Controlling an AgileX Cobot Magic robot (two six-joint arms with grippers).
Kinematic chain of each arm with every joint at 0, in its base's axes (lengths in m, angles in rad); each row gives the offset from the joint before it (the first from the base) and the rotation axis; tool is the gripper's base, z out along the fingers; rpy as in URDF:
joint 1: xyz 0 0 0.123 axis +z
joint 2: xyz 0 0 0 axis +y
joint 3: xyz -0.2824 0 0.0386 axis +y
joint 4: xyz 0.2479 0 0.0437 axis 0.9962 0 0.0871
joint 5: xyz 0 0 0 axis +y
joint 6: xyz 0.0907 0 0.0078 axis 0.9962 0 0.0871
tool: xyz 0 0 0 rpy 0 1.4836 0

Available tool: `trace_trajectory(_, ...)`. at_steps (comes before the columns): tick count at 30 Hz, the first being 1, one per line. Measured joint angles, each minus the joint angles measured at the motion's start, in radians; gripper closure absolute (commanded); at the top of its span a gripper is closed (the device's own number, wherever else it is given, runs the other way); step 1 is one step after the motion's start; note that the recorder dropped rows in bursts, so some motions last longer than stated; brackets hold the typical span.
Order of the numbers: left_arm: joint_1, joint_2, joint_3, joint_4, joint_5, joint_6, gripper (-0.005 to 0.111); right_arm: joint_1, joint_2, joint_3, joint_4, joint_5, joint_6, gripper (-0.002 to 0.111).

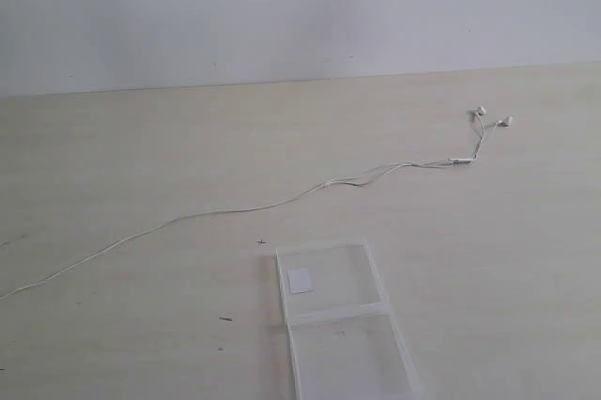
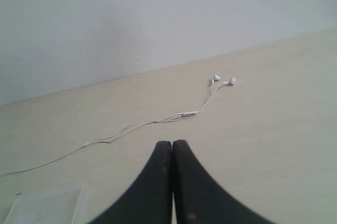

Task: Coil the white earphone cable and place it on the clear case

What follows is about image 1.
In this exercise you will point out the white wired earphones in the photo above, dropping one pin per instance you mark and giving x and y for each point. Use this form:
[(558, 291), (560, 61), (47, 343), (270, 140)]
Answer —
[(368, 177)]

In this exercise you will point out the clear plastic storage box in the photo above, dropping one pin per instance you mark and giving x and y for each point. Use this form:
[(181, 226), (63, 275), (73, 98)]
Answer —
[(344, 340)]

